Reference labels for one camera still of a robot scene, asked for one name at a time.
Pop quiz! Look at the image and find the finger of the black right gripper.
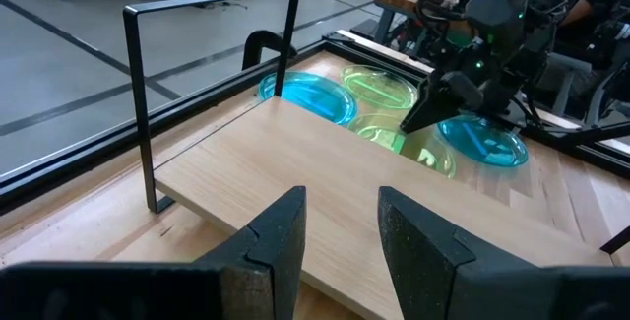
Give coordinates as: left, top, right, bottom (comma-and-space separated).
399, 73, 463, 135

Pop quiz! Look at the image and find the person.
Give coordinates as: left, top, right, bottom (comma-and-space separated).
555, 0, 630, 65

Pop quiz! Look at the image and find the grey metal stand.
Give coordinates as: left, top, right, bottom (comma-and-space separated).
535, 19, 630, 129

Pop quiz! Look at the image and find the black table clamp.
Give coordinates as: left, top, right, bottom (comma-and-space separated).
241, 29, 299, 72

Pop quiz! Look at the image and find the black aluminium rig frame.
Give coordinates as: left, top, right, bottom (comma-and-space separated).
0, 29, 630, 213

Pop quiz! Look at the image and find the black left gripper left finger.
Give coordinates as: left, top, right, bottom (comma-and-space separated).
194, 185, 308, 320

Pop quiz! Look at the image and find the green translucent plastic plate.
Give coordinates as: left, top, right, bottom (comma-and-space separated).
346, 112, 458, 179
340, 64, 419, 111

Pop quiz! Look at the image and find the blue translucent plastic plate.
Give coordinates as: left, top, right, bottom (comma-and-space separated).
436, 114, 530, 168
258, 70, 359, 127

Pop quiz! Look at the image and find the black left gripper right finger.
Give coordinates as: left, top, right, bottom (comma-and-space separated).
377, 185, 550, 320

